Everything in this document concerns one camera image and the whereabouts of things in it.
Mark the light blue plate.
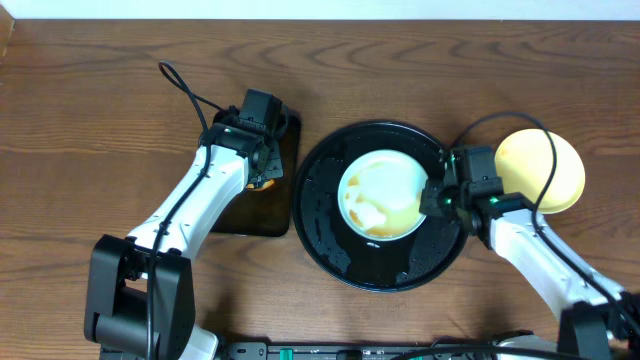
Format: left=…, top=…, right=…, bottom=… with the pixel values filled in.
left=337, top=149, right=429, bottom=242

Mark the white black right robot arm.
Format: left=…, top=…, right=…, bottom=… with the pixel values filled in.
left=420, top=146, right=639, bottom=359

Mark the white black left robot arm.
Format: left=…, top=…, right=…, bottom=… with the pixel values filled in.
left=84, top=120, right=288, bottom=359

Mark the dark rectangular water tray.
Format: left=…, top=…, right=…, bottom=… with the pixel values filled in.
left=211, top=109, right=302, bottom=237

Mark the round black tray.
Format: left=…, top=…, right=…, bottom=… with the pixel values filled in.
left=292, top=121, right=468, bottom=292

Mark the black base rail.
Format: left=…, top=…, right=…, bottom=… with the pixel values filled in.
left=99, top=329, right=566, bottom=360

